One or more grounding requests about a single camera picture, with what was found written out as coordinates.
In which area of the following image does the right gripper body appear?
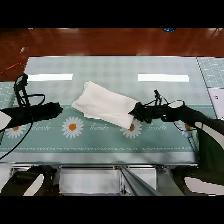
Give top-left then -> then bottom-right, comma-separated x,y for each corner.
128,102 -> 164,124

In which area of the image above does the white shirt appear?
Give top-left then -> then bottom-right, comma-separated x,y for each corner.
71,80 -> 140,130

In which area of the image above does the white garment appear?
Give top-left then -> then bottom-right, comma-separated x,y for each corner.
209,86 -> 224,120

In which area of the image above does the silver frame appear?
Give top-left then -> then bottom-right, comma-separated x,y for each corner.
0,161 -> 202,197

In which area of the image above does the black cable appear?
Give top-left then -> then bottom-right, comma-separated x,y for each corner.
0,114 -> 34,161

